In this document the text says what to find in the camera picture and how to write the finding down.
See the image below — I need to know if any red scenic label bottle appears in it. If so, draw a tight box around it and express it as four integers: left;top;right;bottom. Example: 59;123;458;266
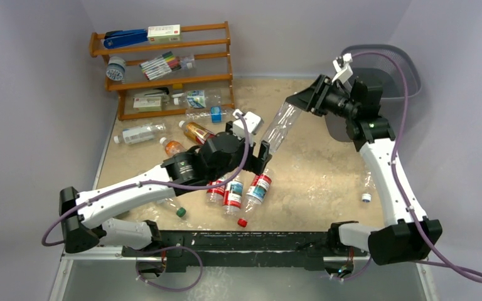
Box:
237;167;275;228

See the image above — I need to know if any clear purple label bottle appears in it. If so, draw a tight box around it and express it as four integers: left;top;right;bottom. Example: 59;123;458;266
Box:
262;102;302;154

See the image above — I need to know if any clear crushed bottle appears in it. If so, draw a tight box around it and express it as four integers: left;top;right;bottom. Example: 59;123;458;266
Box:
360;172;376;203

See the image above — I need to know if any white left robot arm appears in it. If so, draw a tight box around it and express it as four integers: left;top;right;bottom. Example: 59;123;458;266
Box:
60;120;272;256

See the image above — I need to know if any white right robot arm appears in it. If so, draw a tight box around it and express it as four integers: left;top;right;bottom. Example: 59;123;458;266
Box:
286;75;442;265

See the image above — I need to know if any grey mesh waste bin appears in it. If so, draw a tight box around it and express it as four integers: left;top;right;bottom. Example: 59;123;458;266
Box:
339;44;422;135

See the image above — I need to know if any red cap scenic bottle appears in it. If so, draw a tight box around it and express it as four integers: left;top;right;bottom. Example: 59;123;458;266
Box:
222;175;244;216

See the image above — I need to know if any red label tea bottle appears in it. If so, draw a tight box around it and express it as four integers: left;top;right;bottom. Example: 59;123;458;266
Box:
178;120;215;145

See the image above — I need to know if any clear bottle blue label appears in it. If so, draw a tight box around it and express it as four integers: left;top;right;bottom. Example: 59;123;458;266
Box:
185;106;234;124

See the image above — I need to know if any red cap water bottle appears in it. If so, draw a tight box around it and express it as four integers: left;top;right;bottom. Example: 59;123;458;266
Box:
206;186;225;204

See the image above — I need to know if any orange juice bottle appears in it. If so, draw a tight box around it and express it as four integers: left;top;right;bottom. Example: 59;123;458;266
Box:
159;137;186;157

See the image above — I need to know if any blue white label bottle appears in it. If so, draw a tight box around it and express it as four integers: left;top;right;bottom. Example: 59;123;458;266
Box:
171;89;223;109

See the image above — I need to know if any green label water bottle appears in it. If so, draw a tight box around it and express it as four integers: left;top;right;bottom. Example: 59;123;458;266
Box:
157;198;187;218

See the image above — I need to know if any clear bottle white label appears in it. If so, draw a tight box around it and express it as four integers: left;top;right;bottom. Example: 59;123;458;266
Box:
113;123;167;145

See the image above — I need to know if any green white carton box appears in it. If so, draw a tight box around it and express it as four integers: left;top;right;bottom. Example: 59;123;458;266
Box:
133;95;169;112

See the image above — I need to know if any wooden shelf rack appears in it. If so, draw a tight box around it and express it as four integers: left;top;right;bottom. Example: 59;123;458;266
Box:
88;21;235;120

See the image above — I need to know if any pack of coloured markers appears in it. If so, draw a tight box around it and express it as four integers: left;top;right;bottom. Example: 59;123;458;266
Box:
139;51;181;80

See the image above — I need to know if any white red box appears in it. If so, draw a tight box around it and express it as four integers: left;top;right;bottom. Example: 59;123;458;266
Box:
147;24;181;45

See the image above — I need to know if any blue stapler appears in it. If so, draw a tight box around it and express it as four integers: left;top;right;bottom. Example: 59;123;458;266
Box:
103;29;147;49

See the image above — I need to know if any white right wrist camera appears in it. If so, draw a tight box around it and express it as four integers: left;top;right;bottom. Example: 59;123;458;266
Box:
332;53;353;83

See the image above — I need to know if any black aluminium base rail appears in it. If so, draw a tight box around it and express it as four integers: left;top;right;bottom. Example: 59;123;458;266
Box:
61;230;375;275

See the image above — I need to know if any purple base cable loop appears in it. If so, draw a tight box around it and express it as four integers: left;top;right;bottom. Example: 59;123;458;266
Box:
134;245;205;292

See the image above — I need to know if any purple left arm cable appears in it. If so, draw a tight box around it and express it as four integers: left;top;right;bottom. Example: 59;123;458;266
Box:
41;112;251;248

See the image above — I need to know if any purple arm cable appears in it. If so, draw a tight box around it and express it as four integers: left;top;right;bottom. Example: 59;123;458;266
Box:
41;112;251;248
349;50;482;285

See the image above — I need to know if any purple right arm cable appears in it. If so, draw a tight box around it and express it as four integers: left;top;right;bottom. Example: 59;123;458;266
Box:
349;50;482;285

